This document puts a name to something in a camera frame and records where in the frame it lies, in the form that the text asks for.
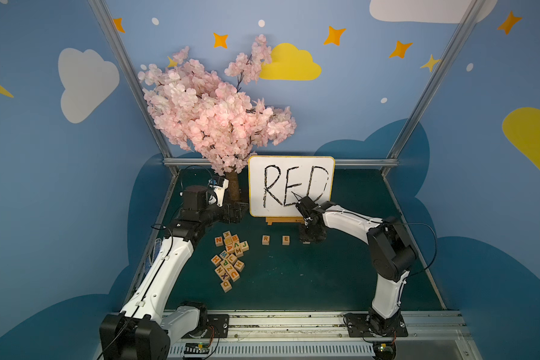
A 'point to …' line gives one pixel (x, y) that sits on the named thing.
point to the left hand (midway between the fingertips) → (236, 200)
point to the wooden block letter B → (235, 239)
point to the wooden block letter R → (265, 240)
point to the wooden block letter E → (286, 240)
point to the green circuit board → (198, 348)
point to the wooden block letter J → (244, 246)
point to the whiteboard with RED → (276, 184)
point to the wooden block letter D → (226, 286)
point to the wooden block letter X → (224, 276)
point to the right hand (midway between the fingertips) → (308, 237)
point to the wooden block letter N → (218, 241)
